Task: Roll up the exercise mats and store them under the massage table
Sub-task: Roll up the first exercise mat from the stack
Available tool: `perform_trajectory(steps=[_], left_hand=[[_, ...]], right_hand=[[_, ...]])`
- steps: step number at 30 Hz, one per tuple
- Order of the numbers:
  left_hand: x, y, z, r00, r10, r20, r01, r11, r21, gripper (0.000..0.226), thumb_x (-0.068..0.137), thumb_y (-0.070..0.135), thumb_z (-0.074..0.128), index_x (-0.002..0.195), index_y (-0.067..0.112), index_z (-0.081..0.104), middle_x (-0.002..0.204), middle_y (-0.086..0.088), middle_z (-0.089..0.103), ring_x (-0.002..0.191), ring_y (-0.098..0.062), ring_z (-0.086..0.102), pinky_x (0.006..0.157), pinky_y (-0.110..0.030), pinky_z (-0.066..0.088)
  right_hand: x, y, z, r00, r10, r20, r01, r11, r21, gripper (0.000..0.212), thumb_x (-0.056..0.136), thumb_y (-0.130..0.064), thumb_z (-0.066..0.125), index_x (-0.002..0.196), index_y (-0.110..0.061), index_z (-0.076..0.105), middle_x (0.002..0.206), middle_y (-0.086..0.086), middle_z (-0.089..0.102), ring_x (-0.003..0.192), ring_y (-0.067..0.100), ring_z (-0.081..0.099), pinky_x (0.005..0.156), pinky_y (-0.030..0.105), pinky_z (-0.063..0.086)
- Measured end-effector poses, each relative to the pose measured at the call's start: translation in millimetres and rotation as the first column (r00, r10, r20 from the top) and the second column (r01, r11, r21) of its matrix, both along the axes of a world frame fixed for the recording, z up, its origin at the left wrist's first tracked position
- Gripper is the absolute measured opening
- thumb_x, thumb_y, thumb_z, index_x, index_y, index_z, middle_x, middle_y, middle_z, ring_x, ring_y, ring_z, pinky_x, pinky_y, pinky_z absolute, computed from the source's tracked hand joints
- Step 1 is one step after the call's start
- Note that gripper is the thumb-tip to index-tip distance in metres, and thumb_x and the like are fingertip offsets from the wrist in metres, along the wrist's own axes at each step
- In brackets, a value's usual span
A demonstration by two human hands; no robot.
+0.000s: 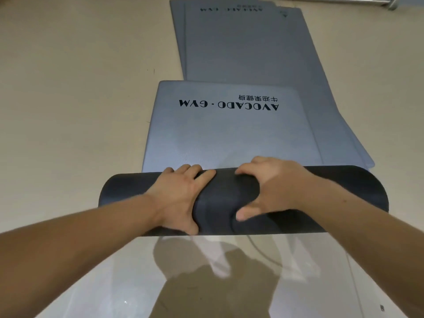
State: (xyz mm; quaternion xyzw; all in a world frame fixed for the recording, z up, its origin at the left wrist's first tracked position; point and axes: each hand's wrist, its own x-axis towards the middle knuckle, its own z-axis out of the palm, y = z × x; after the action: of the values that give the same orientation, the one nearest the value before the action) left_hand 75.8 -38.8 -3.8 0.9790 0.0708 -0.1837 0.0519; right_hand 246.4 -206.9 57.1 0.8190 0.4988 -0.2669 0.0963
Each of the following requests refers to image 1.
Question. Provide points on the person's left hand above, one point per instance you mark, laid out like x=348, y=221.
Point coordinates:
x=175, y=198

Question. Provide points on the silver metal railing frame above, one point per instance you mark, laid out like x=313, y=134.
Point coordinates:
x=392, y=3

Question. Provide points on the person's left forearm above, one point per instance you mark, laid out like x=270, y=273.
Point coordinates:
x=66, y=261

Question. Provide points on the person's right hand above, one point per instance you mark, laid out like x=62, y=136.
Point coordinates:
x=281, y=185

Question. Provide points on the person's right forearm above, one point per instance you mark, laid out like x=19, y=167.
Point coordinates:
x=371, y=241

